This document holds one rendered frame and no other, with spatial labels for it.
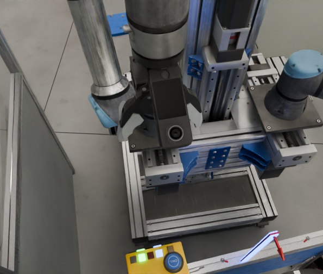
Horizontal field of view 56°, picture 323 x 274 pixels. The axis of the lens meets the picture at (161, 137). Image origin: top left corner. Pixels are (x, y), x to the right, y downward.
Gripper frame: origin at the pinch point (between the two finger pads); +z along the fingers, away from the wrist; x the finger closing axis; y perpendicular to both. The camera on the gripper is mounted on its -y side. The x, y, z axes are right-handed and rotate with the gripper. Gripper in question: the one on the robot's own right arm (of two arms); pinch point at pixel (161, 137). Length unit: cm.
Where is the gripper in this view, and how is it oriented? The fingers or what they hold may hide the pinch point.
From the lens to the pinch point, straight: 56.2
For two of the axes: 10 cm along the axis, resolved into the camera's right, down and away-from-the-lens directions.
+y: -2.2, -8.2, 5.2
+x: -9.7, 1.9, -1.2
